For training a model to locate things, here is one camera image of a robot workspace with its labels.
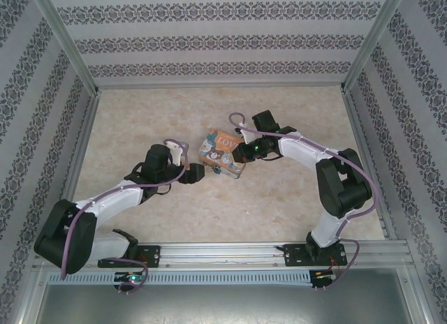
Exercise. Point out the circuit board with green light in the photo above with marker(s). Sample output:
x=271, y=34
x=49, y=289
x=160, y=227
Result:
x=131, y=278

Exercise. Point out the aluminium frame corner post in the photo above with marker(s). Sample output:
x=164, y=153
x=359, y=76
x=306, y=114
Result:
x=68, y=41
x=375, y=37

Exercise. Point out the aluminium side rail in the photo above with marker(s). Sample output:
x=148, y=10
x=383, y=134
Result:
x=366, y=163
x=78, y=163

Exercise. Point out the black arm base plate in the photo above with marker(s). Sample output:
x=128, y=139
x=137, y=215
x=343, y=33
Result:
x=152, y=256
x=297, y=256

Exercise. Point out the orange cartoon tin box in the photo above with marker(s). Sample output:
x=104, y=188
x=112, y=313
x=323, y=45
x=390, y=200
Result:
x=218, y=149

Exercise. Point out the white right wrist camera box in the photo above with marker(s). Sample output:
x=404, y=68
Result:
x=249, y=135

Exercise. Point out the aluminium mounting rail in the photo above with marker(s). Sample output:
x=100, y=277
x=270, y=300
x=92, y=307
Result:
x=216, y=252

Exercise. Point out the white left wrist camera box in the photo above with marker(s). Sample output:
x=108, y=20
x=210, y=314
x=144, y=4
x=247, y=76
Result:
x=176, y=151

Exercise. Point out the circuit board with orange light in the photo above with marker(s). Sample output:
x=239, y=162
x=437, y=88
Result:
x=323, y=277

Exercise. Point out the grey metal sheet panel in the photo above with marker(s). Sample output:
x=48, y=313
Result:
x=223, y=304

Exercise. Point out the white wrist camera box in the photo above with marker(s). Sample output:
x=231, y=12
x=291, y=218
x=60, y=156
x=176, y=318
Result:
x=176, y=151
x=249, y=135

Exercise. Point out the aluminium back rail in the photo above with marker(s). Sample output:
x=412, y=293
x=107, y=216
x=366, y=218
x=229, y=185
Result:
x=220, y=85

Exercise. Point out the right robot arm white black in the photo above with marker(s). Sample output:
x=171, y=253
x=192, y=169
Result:
x=342, y=184

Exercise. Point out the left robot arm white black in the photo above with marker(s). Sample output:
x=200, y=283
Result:
x=111, y=198

